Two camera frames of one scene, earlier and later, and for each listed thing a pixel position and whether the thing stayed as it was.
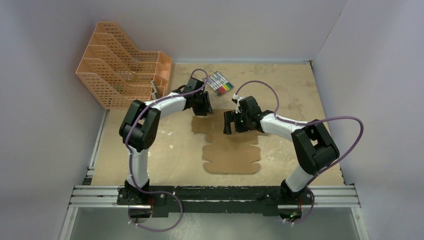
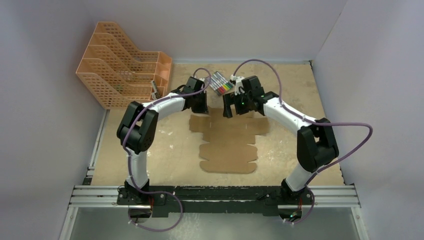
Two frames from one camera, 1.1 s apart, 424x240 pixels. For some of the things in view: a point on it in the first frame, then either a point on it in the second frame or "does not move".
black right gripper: (234, 120) -> (234, 104)
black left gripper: (206, 108) does not move
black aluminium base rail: (213, 201) does not move
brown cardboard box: (233, 153) does not move
